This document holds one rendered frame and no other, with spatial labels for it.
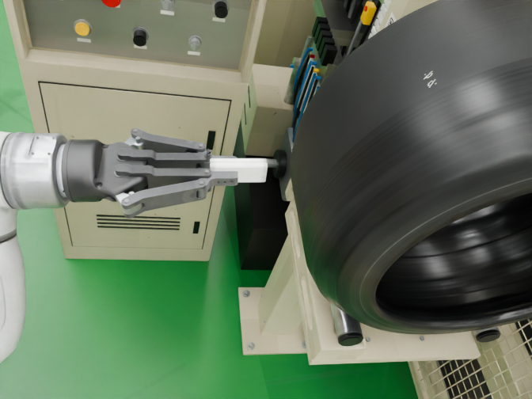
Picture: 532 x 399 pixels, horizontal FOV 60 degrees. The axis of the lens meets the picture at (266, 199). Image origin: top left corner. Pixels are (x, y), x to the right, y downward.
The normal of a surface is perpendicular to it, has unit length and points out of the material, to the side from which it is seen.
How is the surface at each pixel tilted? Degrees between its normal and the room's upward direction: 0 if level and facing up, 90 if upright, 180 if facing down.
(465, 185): 83
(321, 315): 0
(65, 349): 0
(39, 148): 6
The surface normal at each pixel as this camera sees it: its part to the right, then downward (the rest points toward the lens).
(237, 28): 0.11, 0.79
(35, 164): 0.13, -0.13
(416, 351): 0.21, -0.61
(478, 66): -0.39, -0.53
